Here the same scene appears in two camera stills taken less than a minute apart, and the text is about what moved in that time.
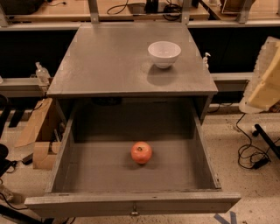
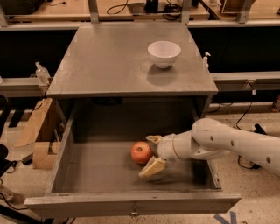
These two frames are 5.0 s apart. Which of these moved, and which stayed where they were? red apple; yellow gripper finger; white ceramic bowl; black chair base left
Moved: yellow gripper finger
Stayed: white ceramic bowl; black chair base left; red apple
